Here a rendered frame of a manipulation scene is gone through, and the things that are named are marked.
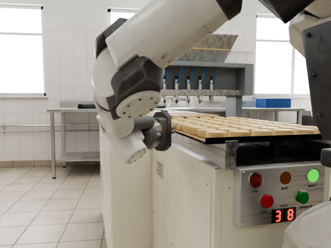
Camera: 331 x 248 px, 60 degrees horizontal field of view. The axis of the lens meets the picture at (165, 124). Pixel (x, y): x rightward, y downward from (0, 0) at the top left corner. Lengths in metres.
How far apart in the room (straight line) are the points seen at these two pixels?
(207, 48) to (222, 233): 0.98
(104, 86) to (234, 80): 1.16
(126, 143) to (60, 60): 3.93
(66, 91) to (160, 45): 4.13
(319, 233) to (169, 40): 0.39
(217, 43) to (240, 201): 0.96
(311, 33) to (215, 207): 0.43
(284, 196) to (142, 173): 0.76
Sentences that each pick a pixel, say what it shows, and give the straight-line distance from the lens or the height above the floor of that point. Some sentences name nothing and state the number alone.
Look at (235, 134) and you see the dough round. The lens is 0.70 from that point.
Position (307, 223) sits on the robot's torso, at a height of 0.79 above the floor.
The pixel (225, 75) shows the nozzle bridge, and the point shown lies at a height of 1.13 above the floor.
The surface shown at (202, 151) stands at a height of 0.86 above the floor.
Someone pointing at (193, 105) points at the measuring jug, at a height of 0.92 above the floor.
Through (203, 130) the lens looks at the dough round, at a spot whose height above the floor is 0.92.
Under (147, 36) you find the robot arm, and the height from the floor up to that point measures 1.08.
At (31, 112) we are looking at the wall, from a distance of 4.64.
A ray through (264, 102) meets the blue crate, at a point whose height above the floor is 0.96.
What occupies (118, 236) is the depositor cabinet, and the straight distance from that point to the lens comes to 1.45.
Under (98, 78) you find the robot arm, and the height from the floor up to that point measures 1.03.
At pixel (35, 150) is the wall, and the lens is 4.69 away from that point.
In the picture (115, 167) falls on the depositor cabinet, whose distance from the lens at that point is 1.34.
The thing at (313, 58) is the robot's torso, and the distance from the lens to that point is 0.50.
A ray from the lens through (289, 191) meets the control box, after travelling 0.77.
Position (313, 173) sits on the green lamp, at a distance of 0.80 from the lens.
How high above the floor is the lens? 1.00
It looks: 5 degrees down
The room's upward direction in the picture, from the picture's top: straight up
